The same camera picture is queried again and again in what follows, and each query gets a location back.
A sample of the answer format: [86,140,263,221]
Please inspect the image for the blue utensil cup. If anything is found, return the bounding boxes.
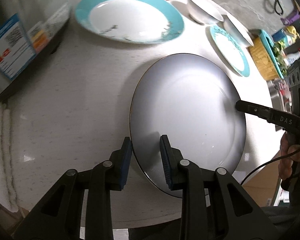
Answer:
[272,29,286,42]

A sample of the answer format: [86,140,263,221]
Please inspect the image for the white spray bottle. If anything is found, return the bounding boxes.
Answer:
[286,48,300,66]

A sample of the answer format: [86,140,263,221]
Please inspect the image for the green leafy vegetables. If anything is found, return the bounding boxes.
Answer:
[273,42,288,72]

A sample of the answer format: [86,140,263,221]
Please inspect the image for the teal rim plate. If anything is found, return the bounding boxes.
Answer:
[75,0,184,44]
[209,25,250,77]

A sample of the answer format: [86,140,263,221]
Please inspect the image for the small white bowl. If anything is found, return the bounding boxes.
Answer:
[187,0,224,25]

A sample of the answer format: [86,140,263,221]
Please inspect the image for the person right hand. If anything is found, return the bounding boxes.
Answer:
[278,133,300,180]

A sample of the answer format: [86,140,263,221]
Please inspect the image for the teal yellow colander basket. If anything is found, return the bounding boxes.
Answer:
[248,29,284,81]

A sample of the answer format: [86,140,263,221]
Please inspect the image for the stainless steel rice cooker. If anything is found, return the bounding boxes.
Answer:
[0,0,70,98]

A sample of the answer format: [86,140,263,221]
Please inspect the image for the grey white plate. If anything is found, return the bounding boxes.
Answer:
[129,53,247,198]

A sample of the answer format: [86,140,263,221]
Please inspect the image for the yellow dish soap bottle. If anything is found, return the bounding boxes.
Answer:
[285,25,300,45]

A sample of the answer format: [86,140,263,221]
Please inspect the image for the purple peeler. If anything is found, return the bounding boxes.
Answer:
[280,10,300,26]

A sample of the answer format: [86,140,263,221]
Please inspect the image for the large white bowl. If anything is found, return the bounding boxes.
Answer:
[223,14,254,48]

